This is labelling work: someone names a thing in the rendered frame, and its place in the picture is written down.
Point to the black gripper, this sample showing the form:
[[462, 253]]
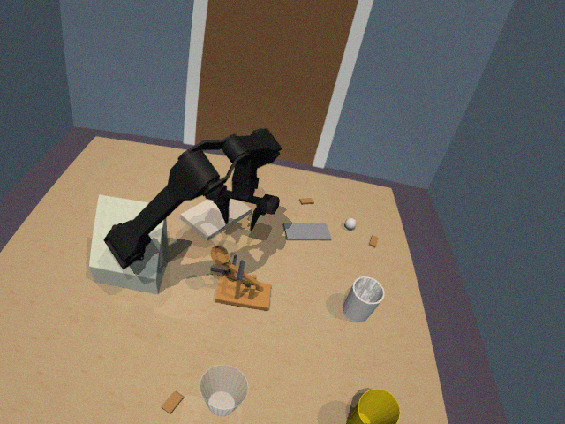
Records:
[[243, 190]]

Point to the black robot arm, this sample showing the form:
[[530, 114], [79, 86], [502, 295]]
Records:
[[192, 176]]

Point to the white ball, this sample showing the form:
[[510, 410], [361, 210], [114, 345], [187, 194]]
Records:
[[350, 223]]

